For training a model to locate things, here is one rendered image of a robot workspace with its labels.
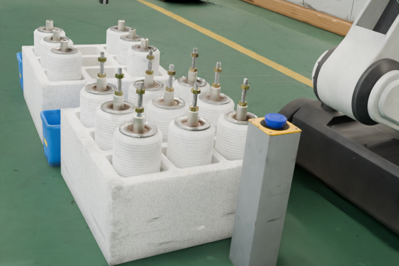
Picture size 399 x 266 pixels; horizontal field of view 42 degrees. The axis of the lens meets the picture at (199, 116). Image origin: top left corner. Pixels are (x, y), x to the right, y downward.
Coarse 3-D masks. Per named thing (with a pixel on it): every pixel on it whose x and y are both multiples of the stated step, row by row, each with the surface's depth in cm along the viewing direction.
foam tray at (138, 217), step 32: (64, 128) 124; (64, 160) 127; (96, 160) 103; (224, 160) 108; (96, 192) 104; (128, 192) 96; (160, 192) 100; (192, 192) 104; (224, 192) 108; (96, 224) 106; (128, 224) 99; (160, 224) 103; (192, 224) 107; (224, 224) 111; (128, 256) 102
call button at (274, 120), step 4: (268, 116) 93; (272, 116) 93; (276, 116) 93; (280, 116) 93; (284, 116) 94; (264, 120) 93; (268, 120) 92; (272, 120) 92; (276, 120) 92; (280, 120) 92; (284, 120) 92; (268, 124) 93; (272, 124) 92; (276, 124) 92; (280, 124) 92; (284, 124) 92
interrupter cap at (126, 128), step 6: (120, 126) 101; (126, 126) 102; (132, 126) 102; (144, 126) 103; (150, 126) 102; (156, 126) 103; (126, 132) 99; (132, 132) 99; (138, 132) 100; (144, 132) 100; (150, 132) 100; (156, 132) 100
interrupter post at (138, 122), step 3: (135, 114) 101; (135, 117) 99; (138, 117) 99; (141, 117) 100; (144, 117) 100; (135, 120) 99; (138, 120) 99; (141, 120) 99; (144, 120) 100; (135, 123) 100; (138, 123) 100; (141, 123) 100; (135, 126) 100; (138, 126) 100; (141, 126) 100; (135, 129) 100; (138, 129) 100; (141, 129) 100
